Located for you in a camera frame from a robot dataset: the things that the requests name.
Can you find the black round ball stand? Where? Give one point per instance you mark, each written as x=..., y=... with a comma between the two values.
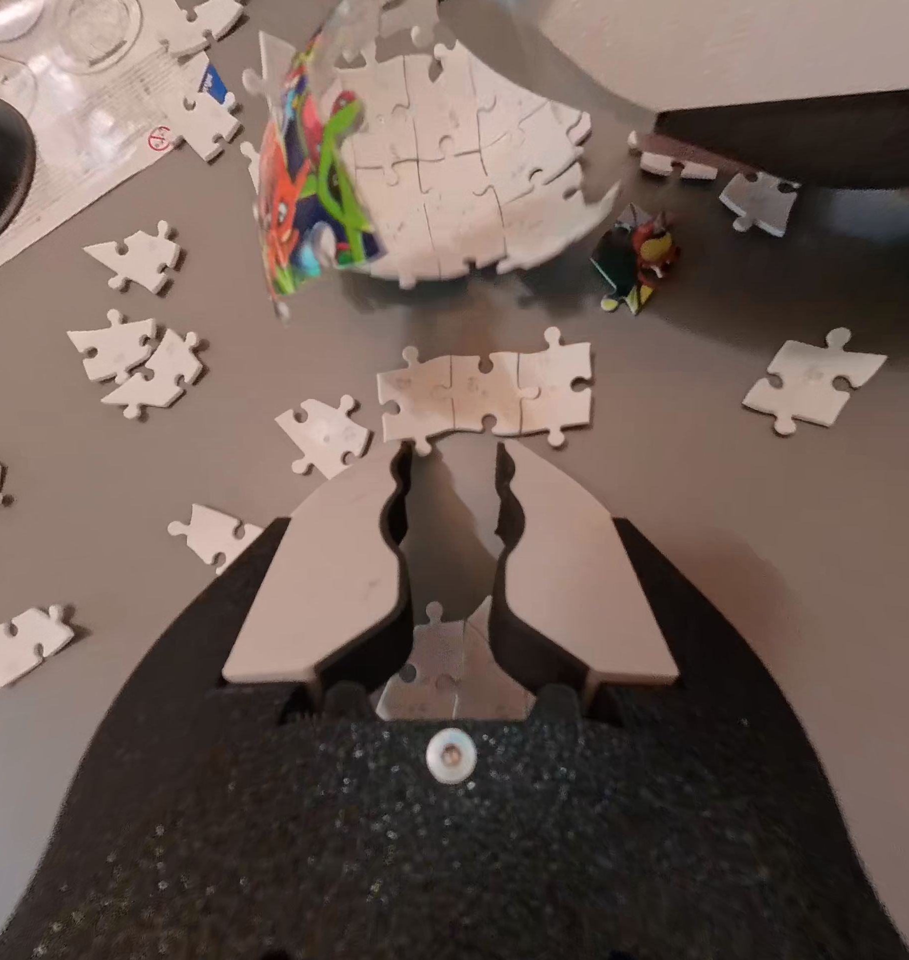
x=1, y=172

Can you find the white instruction sheet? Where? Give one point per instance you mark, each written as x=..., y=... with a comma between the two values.
x=109, y=142

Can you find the joined three-piece puzzle strip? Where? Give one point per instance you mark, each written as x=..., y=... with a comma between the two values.
x=484, y=397

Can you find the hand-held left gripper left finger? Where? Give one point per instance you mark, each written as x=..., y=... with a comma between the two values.
x=327, y=585

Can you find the partly built puzzle ball shell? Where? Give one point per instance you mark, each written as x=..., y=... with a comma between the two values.
x=454, y=172

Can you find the clear plastic bag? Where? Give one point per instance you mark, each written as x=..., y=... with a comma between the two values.
x=87, y=30

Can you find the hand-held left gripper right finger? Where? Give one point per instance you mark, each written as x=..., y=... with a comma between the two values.
x=582, y=592

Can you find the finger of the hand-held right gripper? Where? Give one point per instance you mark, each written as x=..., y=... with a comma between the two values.
x=762, y=45

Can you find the colourful printed puzzle piece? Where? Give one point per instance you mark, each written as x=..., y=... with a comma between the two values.
x=634, y=262

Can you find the scattered white puzzle pieces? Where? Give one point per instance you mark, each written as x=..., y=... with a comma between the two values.
x=807, y=382

